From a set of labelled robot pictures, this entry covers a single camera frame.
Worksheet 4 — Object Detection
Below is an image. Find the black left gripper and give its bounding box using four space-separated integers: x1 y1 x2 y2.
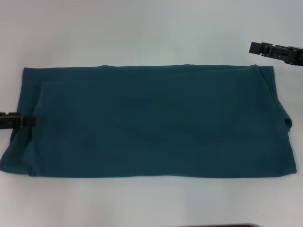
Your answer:
0 111 36 131

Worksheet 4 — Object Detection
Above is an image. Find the teal T-shirt with beige print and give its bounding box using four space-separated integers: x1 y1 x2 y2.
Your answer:
0 63 298 178

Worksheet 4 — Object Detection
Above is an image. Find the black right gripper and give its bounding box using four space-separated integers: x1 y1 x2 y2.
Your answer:
249 41 303 66

